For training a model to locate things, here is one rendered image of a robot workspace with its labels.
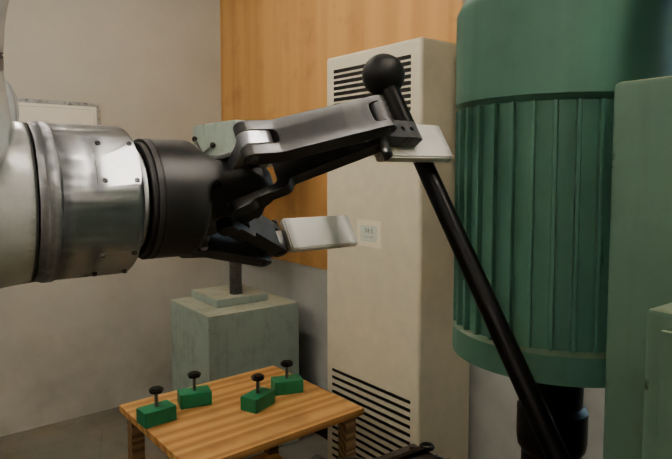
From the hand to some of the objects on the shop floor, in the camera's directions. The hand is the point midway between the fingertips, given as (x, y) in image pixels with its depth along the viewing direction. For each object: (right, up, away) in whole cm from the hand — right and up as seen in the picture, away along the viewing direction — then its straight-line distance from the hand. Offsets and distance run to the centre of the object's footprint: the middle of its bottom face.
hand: (382, 191), depth 48 cm
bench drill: (-53, -118, +244) cm, 276 cm away
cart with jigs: (-38, -124, +160) cm, 206 cm away
